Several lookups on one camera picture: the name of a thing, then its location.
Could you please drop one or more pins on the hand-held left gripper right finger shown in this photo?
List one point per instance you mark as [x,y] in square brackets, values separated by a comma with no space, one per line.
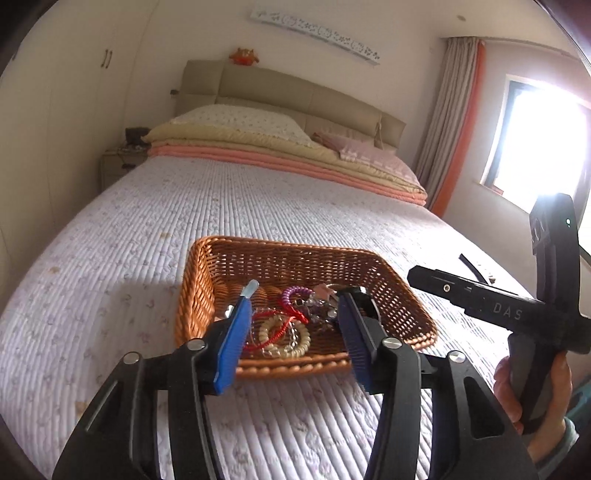
[355,341]

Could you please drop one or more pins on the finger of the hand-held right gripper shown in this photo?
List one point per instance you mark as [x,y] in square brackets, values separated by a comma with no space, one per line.
[473,267]
[438,284]

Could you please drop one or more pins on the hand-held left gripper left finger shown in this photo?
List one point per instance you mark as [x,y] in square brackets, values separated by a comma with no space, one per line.
[233,350]

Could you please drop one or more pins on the pink hair clip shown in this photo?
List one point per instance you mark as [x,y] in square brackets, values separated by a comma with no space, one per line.
[323,290]

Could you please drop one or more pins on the brown wicker basket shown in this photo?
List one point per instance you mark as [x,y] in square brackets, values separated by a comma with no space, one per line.
[277,258]

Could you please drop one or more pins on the person's right forearm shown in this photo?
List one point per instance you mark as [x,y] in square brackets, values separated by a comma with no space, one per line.
[575,436]

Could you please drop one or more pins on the person's right hand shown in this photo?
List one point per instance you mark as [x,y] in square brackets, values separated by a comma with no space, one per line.
[554,438]

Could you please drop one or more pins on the window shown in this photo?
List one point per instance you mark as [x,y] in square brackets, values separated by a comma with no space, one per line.
[545,138]

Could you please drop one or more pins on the grey and orange curtain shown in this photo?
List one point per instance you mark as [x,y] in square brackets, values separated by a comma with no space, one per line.
[448,129]

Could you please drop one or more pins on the pink pillow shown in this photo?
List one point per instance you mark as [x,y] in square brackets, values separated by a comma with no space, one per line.
[364,152]

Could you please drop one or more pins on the bed with quilted white bedspread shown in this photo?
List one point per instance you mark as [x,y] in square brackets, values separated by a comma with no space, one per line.
[138,221]

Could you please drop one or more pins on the folded salmon blanket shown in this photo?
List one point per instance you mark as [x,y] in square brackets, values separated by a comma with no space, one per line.
[258,157]

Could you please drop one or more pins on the beige nightstand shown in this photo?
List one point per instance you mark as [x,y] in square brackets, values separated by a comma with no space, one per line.
[115,168]

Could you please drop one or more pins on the folded yellow blanket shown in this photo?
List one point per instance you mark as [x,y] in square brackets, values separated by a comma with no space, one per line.
[161,136]

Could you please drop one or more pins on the white floral pillow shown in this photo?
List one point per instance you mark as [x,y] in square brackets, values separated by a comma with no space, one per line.
[231,120]

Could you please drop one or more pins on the dark object on nightstand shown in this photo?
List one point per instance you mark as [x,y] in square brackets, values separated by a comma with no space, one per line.
[136,134]

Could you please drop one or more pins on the beige padded headboard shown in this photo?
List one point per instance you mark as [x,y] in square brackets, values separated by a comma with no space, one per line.
[277,87]

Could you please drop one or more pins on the white wardrobe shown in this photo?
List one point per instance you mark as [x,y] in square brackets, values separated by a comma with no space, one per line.
[69,115]

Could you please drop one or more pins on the orange plush toy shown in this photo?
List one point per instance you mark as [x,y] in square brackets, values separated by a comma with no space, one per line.
[244,56]

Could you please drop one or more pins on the white carved wall shelf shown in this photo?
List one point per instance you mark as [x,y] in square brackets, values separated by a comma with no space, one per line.
[314,32]

